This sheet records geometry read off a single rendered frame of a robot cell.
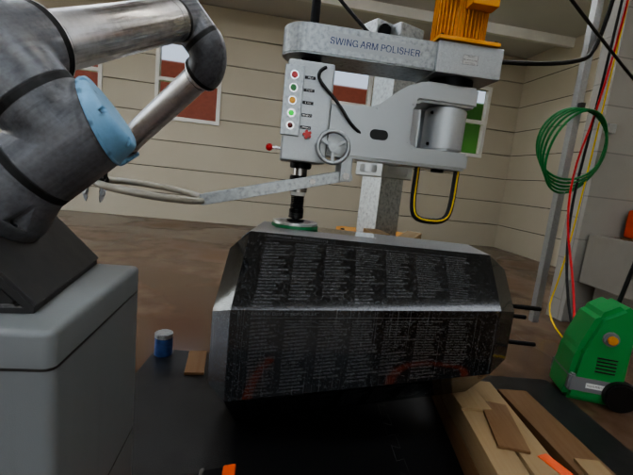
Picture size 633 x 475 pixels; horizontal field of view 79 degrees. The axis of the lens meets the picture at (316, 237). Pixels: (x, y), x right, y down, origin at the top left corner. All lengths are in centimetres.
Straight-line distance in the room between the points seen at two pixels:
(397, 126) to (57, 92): 134
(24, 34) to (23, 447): 64
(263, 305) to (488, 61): 141
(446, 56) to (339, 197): 623
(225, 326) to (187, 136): 667
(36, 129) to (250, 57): 736
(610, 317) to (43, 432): 255
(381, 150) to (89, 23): 120
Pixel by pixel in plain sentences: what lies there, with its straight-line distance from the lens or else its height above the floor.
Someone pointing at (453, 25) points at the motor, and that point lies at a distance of 198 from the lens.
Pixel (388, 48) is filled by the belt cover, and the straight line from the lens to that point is 184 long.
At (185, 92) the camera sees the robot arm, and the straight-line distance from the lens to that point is 137.
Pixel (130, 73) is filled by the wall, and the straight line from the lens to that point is 830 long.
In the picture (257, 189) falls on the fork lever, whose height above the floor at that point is 102.
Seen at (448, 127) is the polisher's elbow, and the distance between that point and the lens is 189.
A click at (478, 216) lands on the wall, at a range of 909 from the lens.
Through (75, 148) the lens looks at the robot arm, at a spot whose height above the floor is 111.
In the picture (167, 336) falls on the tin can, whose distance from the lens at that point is 237.
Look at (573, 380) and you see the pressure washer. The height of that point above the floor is 13.
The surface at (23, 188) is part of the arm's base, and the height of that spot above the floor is 104.
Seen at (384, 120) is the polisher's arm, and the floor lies 139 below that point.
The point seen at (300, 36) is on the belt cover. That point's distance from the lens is 179.
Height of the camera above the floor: 111
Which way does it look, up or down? 9 degrees down
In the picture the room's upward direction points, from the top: 6 degrees clockwise
